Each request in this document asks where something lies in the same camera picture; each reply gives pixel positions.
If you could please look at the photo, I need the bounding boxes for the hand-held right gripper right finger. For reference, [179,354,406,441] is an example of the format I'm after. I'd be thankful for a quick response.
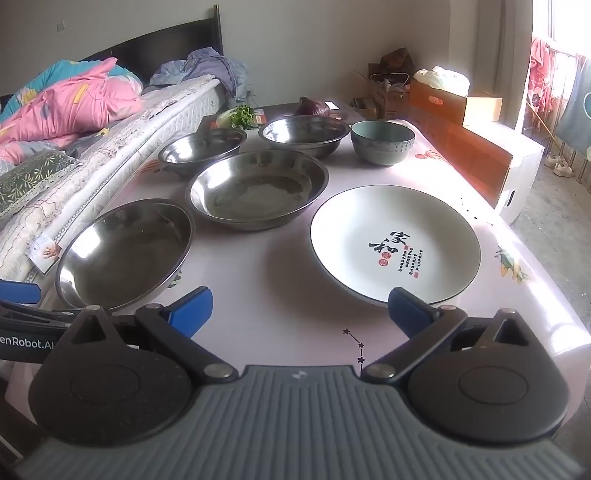
[362,286,530,384]

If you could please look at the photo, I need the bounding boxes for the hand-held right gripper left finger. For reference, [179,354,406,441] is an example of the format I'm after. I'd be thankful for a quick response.
[69,286,238,385]

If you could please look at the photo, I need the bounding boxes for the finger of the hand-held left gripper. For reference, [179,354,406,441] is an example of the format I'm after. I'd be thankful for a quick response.
[0,281,42,306]

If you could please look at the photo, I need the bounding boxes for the large shiny steel bowl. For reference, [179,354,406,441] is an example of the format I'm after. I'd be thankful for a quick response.
[55,198,195,311]

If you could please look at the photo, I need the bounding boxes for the white printed ceramic plate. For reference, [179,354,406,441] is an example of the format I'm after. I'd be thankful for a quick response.
[309,185,482,308]

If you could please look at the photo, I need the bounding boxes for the large dull steel bowl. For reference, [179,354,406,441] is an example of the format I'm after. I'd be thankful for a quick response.
[185,150,329,232]

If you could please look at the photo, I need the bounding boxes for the small steel bowl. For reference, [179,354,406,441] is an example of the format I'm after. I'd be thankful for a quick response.
[158,128,248,179]
[258,116,351,160]

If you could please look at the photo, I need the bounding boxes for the teal ceramic bowl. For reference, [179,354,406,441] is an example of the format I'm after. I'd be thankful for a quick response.
[350,120,416,167]

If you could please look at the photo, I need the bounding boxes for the paper mattress tag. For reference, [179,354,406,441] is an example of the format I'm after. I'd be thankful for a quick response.
[30,233,64,276]

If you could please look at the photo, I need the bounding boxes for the pink printed tablecloth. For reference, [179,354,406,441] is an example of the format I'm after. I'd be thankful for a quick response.
[4,102,591,428]

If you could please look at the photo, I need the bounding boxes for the green patterned pillow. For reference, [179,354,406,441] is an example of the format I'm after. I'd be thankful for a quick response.
[0,150,82,219]

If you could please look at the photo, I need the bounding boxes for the white mattress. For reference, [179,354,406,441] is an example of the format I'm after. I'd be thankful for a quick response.
[0,76,222,283]

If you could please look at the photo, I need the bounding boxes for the large white cardboard box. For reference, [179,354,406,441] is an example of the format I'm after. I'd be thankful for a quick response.
[409,105,546,225]

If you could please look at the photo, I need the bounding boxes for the green leafy vegetable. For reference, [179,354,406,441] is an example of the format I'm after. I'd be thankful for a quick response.
[216,105,259,131]

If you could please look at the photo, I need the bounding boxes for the pink floral quilt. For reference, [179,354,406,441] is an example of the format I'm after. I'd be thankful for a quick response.
[0,58,145,163]

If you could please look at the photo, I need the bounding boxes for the orange-brown cardboard box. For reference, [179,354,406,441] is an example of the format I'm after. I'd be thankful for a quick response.
[409,80,504,129]

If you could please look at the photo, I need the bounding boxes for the white shoes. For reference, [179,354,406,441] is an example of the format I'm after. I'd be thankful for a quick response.
[544,154,579,179]

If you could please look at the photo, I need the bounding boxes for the open brown cardboard box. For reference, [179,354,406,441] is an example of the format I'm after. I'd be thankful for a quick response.
[352,69,413,121]

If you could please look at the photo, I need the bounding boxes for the red onion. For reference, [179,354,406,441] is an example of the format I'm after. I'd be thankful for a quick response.
[294,95,331,117]

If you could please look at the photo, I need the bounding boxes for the white plastic bag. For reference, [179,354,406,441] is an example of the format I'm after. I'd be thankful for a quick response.
[413,65,471,96]

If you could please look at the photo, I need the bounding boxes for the grey-blue clothes pile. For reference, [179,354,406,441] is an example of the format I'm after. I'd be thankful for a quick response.
[150,48,251,105]

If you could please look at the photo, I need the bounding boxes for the brown paper bag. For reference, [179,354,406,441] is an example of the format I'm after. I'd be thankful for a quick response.
[380,48,415,77]

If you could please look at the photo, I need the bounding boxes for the blue-grey hanging cloth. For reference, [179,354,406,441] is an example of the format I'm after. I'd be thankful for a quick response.
[558,54,591,156]

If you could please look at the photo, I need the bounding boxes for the dark wooden headboard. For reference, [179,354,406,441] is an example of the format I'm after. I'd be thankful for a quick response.
[78,4,225,85]

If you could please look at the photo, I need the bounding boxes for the red floral hanging garment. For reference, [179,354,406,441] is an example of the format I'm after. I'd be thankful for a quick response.
[529,38,562,112]

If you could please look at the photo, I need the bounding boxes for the window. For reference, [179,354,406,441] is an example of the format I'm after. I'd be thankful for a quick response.
[533,0,591,57]

